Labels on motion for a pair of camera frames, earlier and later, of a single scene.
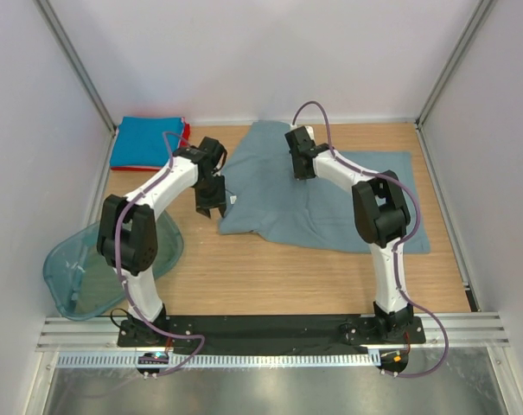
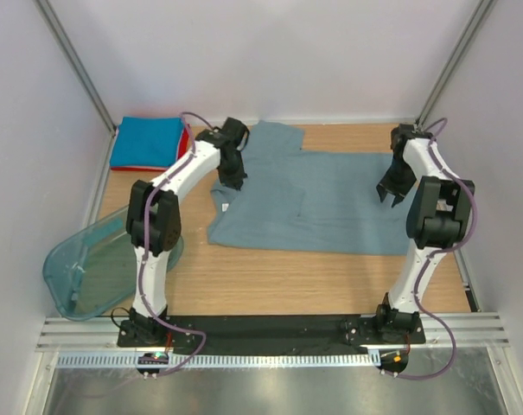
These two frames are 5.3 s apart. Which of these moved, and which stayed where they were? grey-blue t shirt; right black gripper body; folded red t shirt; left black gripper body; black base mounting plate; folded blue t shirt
Moved: right black gripper body; left black gripper body
Stayed: folded red t shirt; black base mounting plate; folded blue t shirt; grey-blue t shirt
